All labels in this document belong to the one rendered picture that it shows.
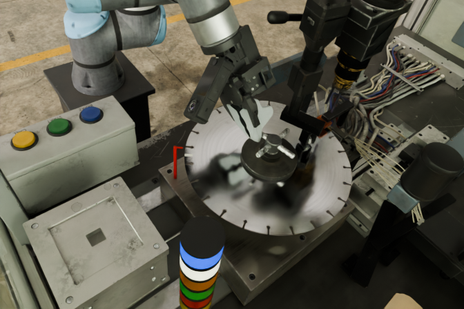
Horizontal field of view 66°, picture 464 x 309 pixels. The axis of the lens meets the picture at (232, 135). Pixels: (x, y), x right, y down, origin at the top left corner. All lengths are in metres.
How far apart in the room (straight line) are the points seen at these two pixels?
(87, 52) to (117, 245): 0.57
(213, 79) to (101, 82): 0.58
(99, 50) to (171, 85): 1.28
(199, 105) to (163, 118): 1.52
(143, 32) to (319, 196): 0.65
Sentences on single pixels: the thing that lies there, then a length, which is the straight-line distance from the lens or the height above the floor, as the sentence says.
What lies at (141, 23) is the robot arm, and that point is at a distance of 1.04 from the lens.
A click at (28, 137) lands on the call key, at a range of 0.83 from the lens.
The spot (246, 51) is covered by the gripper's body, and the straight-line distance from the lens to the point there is 0.62.
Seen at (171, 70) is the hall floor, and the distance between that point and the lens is 2.42.
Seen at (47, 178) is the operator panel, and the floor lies 0.84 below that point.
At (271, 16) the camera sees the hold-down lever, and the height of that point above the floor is 1.22.
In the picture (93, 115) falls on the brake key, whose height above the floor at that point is 0.91.
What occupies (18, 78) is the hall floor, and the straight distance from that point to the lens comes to 2.51.
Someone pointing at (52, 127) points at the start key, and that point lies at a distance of 0.84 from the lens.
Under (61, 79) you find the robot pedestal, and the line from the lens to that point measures 1.21.
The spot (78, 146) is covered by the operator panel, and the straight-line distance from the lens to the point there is 0.80.
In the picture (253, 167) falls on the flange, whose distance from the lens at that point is 0.67.
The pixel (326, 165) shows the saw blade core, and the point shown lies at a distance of 0.73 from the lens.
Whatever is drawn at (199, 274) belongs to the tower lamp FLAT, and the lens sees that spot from 0.40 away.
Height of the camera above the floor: 1.49
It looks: 47 degrees down
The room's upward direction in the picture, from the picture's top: 10 degrees clockwise
